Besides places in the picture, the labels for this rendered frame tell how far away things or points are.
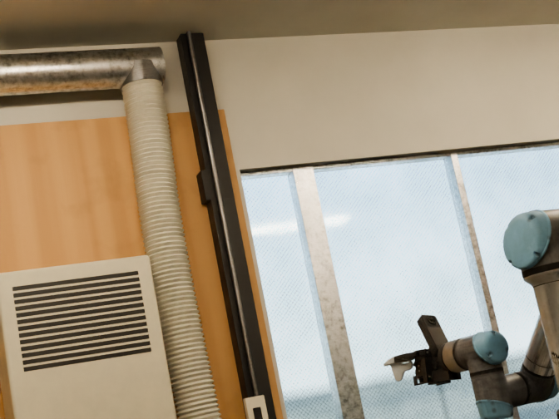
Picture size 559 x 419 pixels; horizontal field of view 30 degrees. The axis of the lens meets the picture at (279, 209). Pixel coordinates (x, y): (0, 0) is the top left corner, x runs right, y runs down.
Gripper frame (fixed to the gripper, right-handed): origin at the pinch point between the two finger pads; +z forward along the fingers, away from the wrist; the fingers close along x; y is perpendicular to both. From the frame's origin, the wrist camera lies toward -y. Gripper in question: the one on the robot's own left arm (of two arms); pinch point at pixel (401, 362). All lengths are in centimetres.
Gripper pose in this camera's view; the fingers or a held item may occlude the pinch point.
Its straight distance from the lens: 262.8
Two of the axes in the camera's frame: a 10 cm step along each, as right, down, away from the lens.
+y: 0.8, 9.6, -2.8
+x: 8.6, 0.8, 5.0
